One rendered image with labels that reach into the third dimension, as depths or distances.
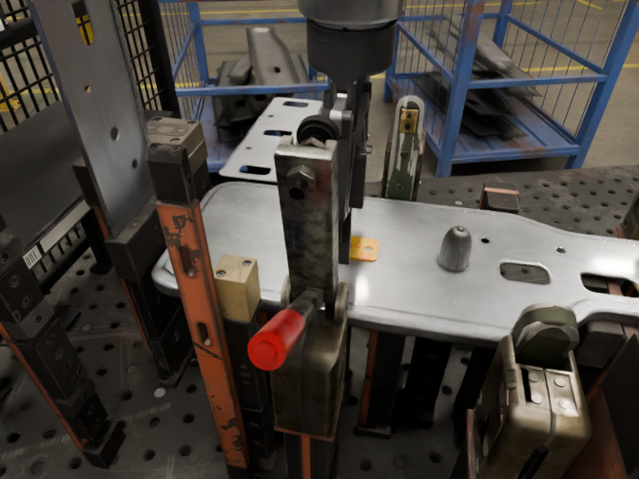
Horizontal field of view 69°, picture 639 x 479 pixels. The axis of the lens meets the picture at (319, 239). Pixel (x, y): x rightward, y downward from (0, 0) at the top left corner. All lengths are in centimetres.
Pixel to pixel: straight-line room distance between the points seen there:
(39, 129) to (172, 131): 24
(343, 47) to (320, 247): 16
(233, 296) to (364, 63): 23
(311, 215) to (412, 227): 29
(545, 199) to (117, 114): 100
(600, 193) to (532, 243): 78
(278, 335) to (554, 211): 104
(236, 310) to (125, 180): 24
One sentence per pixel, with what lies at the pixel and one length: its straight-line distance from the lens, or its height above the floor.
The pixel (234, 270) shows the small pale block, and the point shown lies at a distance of 42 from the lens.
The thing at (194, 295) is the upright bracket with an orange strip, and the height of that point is 106.
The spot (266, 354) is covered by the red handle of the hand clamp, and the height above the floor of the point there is 114.
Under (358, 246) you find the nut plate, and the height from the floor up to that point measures 100.
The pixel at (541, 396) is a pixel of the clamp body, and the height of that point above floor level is 107.
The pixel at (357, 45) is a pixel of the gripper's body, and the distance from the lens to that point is 39.
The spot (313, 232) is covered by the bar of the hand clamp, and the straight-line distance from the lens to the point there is 32.
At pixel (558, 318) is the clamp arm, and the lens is 36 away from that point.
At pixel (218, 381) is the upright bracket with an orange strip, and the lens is 51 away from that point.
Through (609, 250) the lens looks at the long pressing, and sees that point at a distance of 63.
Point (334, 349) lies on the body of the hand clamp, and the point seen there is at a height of 105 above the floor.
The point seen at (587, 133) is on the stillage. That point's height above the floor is 27.
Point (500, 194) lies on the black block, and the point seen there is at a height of 99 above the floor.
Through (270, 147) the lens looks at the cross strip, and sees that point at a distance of 75.
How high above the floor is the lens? 135
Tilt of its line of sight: 39 degrees down
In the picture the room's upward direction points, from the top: straight up
